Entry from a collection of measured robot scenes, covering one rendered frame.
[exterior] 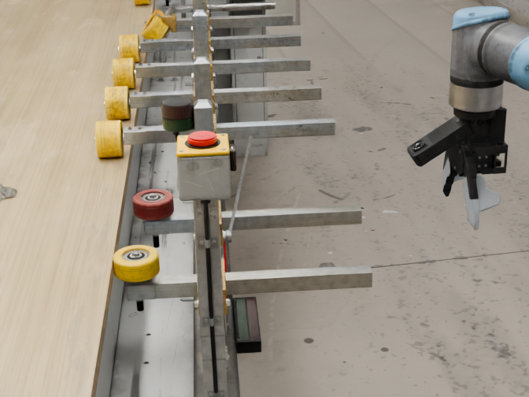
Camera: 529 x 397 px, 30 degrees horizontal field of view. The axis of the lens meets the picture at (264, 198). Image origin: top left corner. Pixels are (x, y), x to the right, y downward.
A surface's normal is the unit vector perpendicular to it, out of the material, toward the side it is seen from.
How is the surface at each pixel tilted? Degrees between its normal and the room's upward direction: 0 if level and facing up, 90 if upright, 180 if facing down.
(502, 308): 0
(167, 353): 0
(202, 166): 90
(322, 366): 0
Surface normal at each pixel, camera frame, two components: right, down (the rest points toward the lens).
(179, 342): -0.03, -0.91
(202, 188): 0.07, 0.40
